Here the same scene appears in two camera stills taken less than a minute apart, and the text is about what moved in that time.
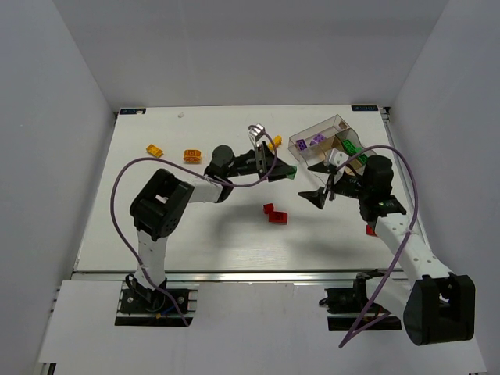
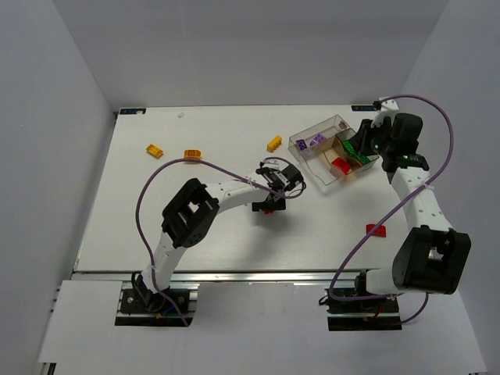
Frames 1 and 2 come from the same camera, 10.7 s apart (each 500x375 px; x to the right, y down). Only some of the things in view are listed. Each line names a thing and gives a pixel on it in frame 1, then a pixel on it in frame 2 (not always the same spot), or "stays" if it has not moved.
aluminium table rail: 230,276 stays
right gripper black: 332,184 -> 362,137
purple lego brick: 301,144 stays
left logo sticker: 133,111 stays
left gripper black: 262,159 -> 268,206
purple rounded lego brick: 316,139 stays
